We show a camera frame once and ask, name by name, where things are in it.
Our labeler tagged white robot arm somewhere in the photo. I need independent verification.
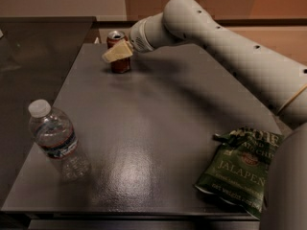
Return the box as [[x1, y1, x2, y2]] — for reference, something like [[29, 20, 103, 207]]
[[103, 0, 307, 230]]

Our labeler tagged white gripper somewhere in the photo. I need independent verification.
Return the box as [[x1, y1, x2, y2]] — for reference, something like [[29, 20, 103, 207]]
[[102, 18, 154, 63]]

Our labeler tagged green jalapeno chips bag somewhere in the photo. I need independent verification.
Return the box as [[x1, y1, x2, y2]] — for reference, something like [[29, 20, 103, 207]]
[[195, 126, 284, 219]]

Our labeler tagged clear plastic water bottle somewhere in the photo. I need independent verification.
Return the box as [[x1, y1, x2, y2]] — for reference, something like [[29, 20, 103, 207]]
[[28, 100, 91, 182]]

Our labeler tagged red coke can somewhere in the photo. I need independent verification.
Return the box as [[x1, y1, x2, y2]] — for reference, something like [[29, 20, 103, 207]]
[[106, 30, 130, 74]]

